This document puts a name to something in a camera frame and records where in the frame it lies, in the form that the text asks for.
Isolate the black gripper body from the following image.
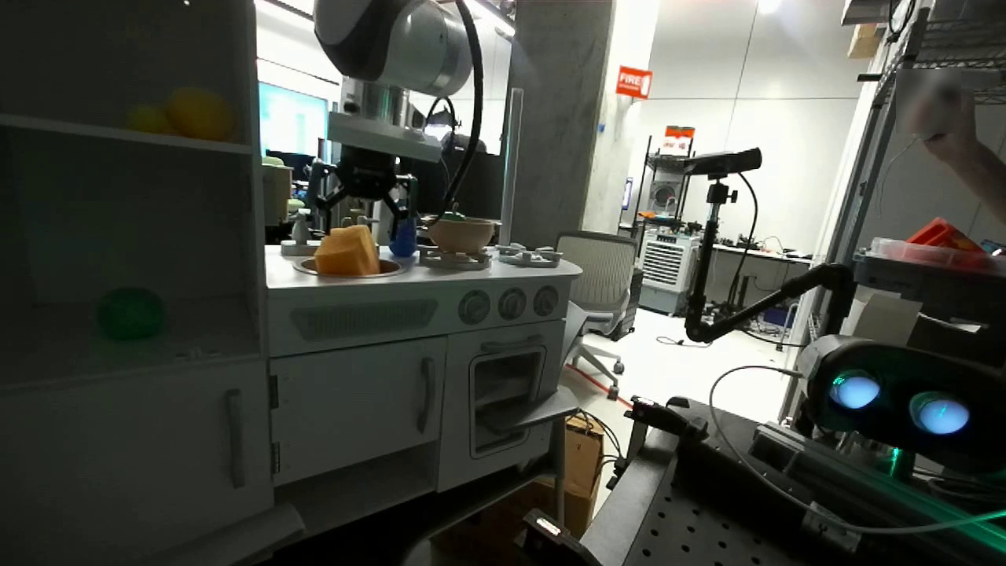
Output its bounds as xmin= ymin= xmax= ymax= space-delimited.
xmin=335 ymin=145 xmax=409 ymax=222

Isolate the yellow sponge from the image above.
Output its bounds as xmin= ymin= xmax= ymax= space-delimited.
xmin=314 ymin=222 xmax=380 ymax=276

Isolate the green plush pear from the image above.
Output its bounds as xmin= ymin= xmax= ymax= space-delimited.
xmin=98 ymin=285 xmax=166 ymax=344

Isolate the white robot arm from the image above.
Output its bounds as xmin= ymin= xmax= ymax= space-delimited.
xmin=307 ymin=0 xmax=482 ymax=225

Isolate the white lower cabinet door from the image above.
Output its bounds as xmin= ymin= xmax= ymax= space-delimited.
xmin=275 ymin=340 xmax=443 ymax=484

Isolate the person hand holding controller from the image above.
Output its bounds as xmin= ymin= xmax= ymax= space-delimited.
xmin=904 ymin=66 xmax=977 ymax=166

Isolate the blue soap bottle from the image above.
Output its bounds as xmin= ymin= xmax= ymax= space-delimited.
xmin=391 ymin=217 xmax=418 ymax=259

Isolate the beige toy bowl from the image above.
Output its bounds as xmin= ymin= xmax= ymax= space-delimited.
xmin=424 ymin=211 xmax=500 ymax=254

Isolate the grey stove burner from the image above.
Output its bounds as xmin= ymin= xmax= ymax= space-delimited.
xmin=418 ymin=245 xmax=490 ymax=270
xmin=497 ymin=242 xmax=558 ymax=267

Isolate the yellow toy lemon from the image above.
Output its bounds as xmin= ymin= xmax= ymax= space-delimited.
xmin=125 ymin=88 xmax=236 ymax=143

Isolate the toy oven door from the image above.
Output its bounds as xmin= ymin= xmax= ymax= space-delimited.
xmin=468 ymin=340 xmax=574 ymax=453

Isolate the grey office chair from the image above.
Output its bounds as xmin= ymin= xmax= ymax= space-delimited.
xmin=556 ymin=228 xmax=637 ymax=400

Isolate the white toy kitchen set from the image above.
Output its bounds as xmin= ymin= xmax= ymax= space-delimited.
xmin=0 ymin=0 xmax=584 ymax=566

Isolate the cardboard box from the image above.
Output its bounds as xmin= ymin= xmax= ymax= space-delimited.
xmin=563 ymin=413 xmax=605 ymax=536

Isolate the black perforated table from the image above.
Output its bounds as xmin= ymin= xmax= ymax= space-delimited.
xmin=521 ymin=393 xmax=1006 ymax=566

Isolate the red plastic box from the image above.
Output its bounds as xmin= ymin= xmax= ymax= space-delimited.
xmin=910 ymin=217 xmax=977 ymax=250

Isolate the black camera on stand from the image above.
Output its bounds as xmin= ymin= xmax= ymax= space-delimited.
xmin=676 ymin=145 xmax=858 ymax=347

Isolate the black stereo camera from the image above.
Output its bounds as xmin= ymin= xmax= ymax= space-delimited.
xmin=797 ymin=337 xmax=1006 ymax=475

